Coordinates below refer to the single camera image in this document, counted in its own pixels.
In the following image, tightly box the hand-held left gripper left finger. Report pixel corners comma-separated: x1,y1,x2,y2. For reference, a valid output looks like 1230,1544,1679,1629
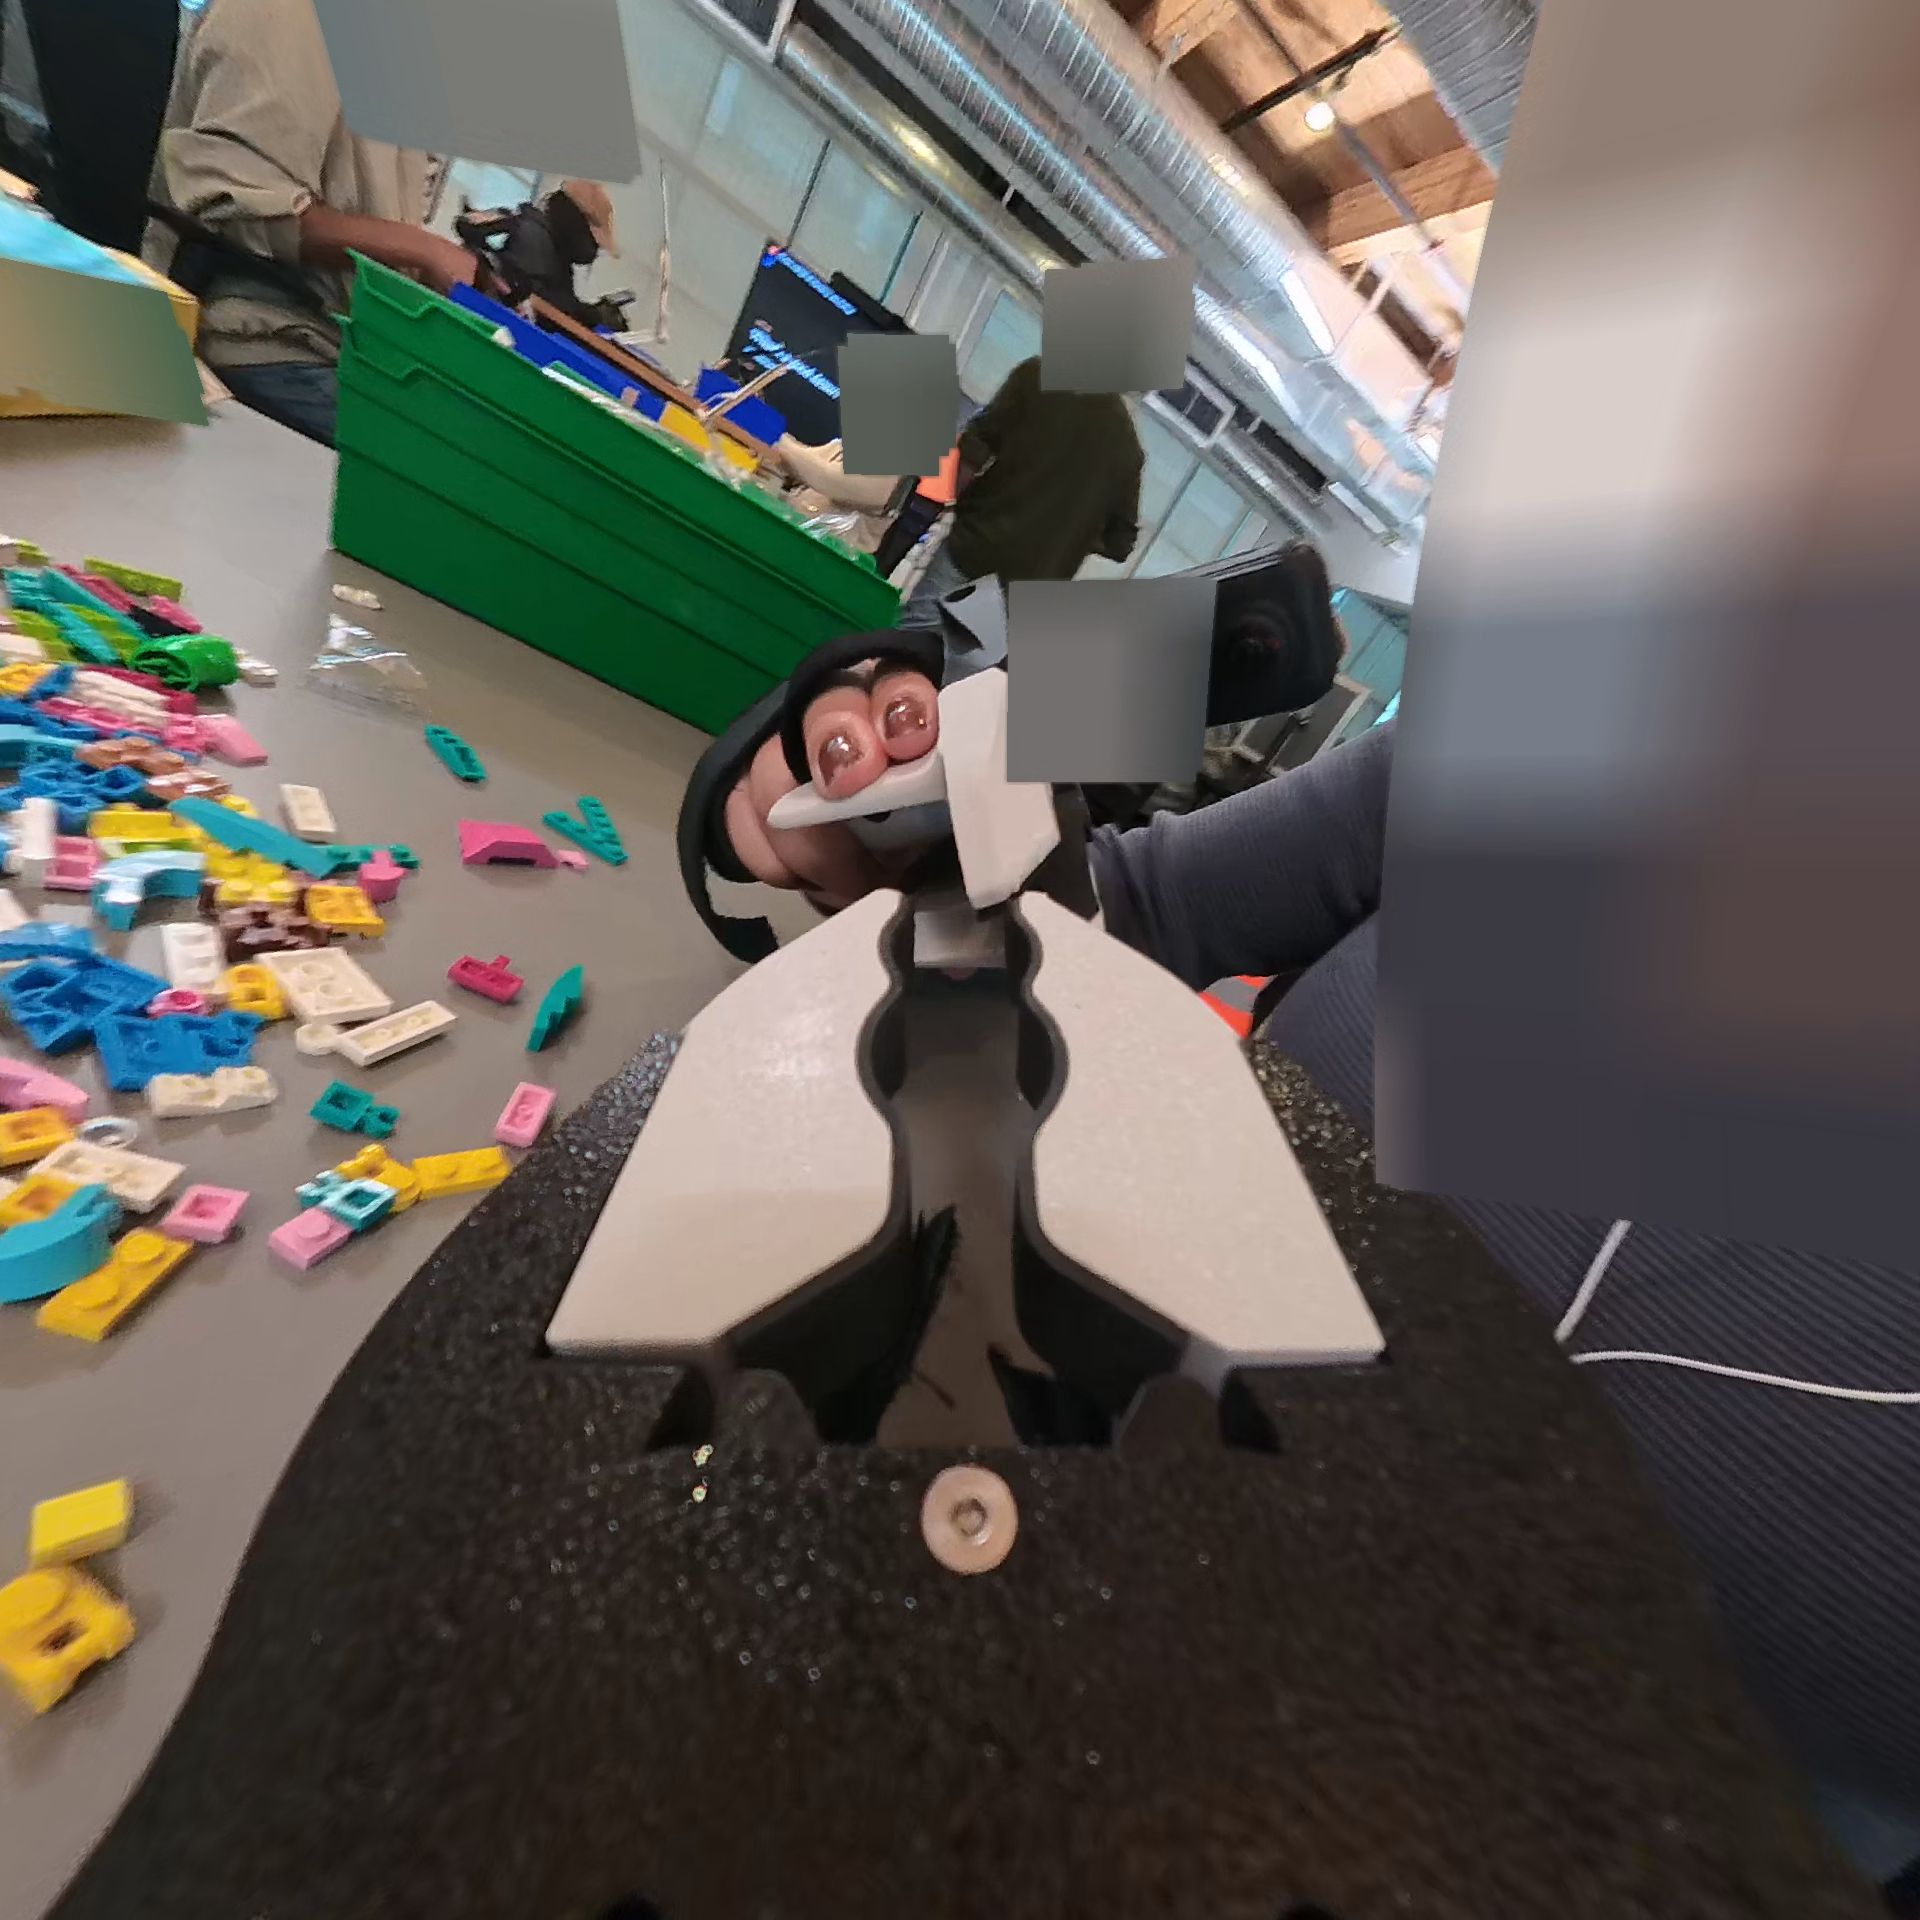
545,884,921,1368

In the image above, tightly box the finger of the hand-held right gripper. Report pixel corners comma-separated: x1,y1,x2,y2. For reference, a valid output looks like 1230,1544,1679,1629
937,666,1107,913
762,746,954,833

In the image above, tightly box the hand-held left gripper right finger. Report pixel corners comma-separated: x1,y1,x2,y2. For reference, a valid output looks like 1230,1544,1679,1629
1011,892,1388,1368

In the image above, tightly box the pile of lego bricks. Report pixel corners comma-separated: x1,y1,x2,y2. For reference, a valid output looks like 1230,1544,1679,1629
0,538,632,1347

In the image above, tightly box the person's right forearm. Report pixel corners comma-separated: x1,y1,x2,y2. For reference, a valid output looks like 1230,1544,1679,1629
1082,720,1397,998

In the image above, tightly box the yellow lego plate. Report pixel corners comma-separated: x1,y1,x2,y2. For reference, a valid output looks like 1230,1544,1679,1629
28,1474,135,1569

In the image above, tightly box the yellow lego brick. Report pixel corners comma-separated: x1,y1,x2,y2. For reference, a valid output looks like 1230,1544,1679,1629
0,1560,135,1715

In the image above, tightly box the yellow lego box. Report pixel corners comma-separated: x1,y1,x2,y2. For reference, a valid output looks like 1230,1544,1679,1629
0,194,207,422

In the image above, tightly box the person's right hand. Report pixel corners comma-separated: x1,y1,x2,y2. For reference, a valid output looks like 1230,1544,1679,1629
725,680,968,918

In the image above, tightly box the stack of green plastic bins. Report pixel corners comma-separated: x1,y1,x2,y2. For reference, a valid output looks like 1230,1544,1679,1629
332,248,910,740

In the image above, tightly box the dark computer monitor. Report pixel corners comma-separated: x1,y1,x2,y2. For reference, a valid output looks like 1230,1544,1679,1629
719,241,910,444

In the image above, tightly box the clear plastic bag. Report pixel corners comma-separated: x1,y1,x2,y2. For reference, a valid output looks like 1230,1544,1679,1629
304,609,437,707

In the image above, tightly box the person's navy striped clothing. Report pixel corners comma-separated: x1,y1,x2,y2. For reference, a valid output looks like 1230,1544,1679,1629
1254,913,1920,1920

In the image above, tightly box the white cord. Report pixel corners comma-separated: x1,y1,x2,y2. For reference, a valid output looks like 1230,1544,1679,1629
1553,1214,1920,1408

